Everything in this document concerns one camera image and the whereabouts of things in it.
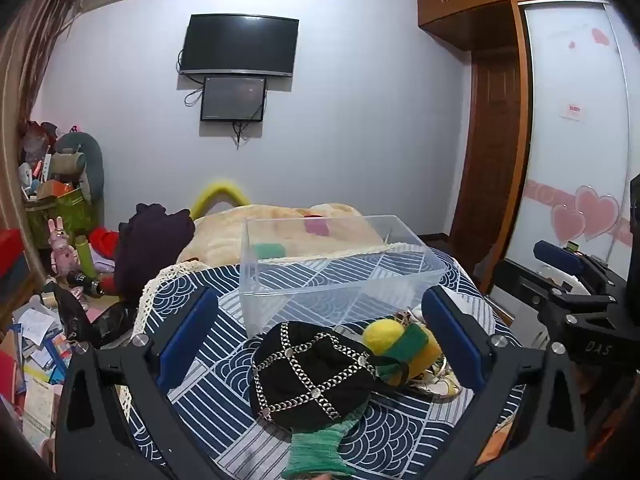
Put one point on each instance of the pile of papers and books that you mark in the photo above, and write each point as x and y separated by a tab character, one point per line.
35	360

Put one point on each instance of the green soft block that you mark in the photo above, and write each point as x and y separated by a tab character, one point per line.
269	250

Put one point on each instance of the wooden wardrobe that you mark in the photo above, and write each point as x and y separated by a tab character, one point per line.
472	15

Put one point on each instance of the green box with clutter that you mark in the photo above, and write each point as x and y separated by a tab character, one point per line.
65	212

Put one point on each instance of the red cloth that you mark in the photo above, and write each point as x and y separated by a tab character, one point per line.
104	241

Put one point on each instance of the blue wave patterned cloth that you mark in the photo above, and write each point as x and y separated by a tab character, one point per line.
395	430

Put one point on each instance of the small black wall monitor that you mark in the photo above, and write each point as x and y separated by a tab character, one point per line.
233	99

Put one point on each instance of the clear plastic storage box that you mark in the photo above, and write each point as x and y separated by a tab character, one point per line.
327	280

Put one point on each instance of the green bottle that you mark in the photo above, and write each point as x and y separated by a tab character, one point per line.
85	255

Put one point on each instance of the beige plush blanket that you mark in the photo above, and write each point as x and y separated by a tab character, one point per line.
225	232

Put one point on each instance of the pink rabbit plush toy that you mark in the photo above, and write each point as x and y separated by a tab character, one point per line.
64	250

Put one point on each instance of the yellow foam tube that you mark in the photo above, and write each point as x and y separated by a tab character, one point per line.
217	194

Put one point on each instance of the pink soft block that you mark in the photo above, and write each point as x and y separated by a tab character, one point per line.
317	226

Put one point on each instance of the grey plush cushion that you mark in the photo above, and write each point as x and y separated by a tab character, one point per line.
80	155

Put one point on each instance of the black plastic bag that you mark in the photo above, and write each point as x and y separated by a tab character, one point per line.
87	320

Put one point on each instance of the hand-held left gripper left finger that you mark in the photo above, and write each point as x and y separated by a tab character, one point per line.
186	342

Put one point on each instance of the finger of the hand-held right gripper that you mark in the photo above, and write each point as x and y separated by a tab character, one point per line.
522	282
556	254

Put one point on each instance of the brown wooden door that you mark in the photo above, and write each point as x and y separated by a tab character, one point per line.
487	150

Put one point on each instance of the green knitted cloth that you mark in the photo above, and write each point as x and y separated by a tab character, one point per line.
315	452

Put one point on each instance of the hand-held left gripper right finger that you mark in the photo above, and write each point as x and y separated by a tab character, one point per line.
452	345

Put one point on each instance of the wall mounted black television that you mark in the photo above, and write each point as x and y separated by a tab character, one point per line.
239	45

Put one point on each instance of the brown curtain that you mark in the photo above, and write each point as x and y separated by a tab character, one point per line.
32	45

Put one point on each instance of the red box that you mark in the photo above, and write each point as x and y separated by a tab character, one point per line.
11	255

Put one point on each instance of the white sliding door pink hearts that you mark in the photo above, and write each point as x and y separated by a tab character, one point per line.
570	125

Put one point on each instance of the yellow and green plush toy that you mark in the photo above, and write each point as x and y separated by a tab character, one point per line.
395	345

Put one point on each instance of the dark purple garment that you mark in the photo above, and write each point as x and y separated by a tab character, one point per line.
150	247

